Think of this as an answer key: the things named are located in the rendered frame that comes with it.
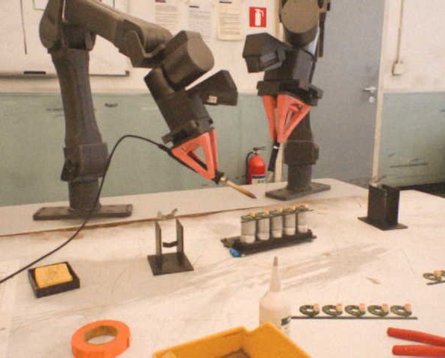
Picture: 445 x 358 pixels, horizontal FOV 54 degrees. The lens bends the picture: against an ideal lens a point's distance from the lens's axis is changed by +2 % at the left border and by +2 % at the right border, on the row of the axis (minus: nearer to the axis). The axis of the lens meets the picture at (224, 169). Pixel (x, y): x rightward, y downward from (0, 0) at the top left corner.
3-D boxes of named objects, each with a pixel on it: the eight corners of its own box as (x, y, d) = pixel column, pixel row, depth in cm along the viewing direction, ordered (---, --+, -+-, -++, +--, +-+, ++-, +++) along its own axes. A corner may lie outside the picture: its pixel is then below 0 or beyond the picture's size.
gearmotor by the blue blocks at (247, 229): (237, 245, 73) (237, 215, 72) (249, 242, 74) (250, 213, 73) (246, 249, 71) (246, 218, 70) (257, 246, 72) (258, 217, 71)
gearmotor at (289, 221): (278, 236, 77) (278, 208, 76) (289, 234, 78) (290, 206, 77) (287, 240, 75) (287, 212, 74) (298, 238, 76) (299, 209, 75)
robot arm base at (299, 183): (333, 160, 118) (312, 157, 123) (284, 169, 105) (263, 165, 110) (331, 189, 119) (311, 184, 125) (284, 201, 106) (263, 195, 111)
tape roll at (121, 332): (68, 365, 43) (67, 354, 43) (75, 333, 49) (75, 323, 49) (131, 357, 45) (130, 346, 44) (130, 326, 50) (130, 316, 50)
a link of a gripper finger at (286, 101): (277, 139, 70) (290, 82, 70) (246, 136, 75) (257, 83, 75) (302, 148, 74) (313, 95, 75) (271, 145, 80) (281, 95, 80)
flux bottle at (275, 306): (296, 352, 45) (298, 260, 44) (265, 357, 44) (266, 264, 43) (281, 334, 48) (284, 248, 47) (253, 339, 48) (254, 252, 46)
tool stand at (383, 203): (387, 238, 92) (372, 189, 96) (418, 223, 83) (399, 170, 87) (363, 240, 90) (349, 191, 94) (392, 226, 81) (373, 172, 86)
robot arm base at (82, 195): (129, 180, 92) (132, 174, 99) (28, 183, 89) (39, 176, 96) (131, 216, 93) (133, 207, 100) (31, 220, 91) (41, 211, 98)
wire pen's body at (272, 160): (276, 173, 74) (292, 111, 74) (270, 171, 73) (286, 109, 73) (269, 171, 75) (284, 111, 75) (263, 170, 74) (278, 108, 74)
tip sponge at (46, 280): (27, 277, 63) (27, 268, 63) (67, 269, 66) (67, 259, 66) (36, 298, 57) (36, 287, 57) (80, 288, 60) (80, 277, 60)
